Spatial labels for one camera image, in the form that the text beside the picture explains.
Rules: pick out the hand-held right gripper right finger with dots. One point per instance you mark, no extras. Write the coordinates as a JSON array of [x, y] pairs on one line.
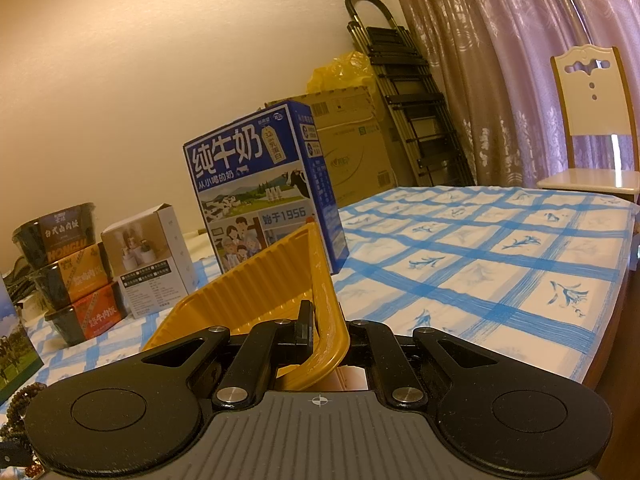
[[365, 332]]

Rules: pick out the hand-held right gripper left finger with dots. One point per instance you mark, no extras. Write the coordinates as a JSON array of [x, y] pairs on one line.
[[305, 332]]

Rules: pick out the yellow ribbed plastic tray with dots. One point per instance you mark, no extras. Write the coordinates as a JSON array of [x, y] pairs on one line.
[[280, 270]]

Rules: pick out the blue checked tablecloth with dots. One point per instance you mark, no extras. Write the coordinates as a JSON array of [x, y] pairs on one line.
[[475, 280]]

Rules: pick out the small white product box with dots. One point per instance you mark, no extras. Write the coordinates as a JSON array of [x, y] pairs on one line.
[[150, 270]]

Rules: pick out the brown cardboard box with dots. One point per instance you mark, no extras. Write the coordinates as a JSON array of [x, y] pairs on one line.
[[350, 150]]

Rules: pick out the blue milk carton box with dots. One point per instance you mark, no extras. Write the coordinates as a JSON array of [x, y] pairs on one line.
[[240, 160]]

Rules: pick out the red label instant meal bowl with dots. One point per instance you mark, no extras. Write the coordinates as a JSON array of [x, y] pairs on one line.
[[90, 315]]

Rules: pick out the black folding ladder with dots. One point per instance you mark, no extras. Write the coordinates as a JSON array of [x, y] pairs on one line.
[[420, 110]]

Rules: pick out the orange label instant meal bowl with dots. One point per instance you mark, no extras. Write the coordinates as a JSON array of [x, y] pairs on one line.
[[75, 275]]

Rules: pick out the yellow plastic bag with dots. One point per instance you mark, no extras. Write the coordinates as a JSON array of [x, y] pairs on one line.
[[340, 72]]

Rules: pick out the green pasture print box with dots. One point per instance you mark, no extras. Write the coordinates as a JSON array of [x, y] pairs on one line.
[[15, 355]]

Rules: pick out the pink patterned curtain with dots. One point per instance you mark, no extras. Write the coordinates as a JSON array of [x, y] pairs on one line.
[[500, 60]]

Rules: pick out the black object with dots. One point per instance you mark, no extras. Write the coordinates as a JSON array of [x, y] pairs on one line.
[[12, 452]]

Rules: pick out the cream wooden chair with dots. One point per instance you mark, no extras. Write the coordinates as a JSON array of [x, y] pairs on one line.
[[590, 110]]

